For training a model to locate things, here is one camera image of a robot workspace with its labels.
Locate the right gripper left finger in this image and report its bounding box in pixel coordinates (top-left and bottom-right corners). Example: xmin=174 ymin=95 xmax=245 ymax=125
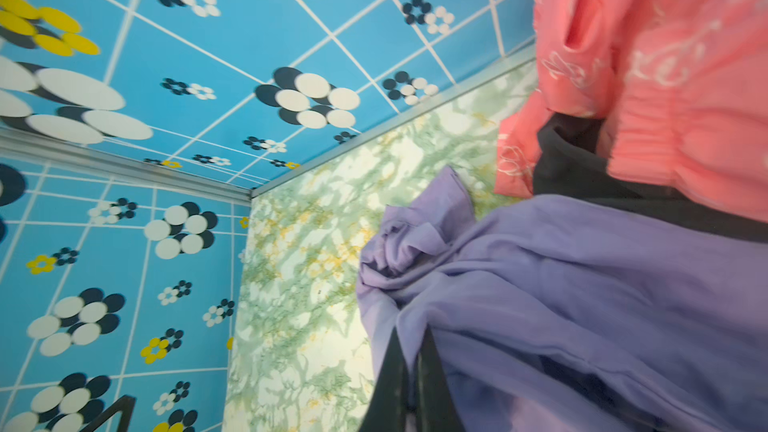
xmin=81 ymin=395 xmax=137 ymax=432

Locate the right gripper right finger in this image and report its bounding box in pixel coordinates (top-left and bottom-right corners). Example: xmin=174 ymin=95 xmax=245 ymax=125
xmin=359 ymin=329 xmax=465 ymax=432

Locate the purple cloth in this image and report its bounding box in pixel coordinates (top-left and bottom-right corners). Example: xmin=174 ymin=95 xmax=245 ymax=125
xmin=356 ymin=168 xmax=767 ymax=431

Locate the black cloth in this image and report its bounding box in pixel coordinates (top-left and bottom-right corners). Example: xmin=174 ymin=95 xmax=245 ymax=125
xmin=532 ymin=113 xmax=767 ymax=244

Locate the pink patterned cloth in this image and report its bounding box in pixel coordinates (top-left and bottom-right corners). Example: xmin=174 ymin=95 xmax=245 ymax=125
xmin=495 ymin=0 xmax=767 ymax=221

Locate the left corner aluminium post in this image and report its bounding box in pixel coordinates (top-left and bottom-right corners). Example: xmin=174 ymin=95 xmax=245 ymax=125
xmin=1 ymin=129 xmax=251 ymax=206

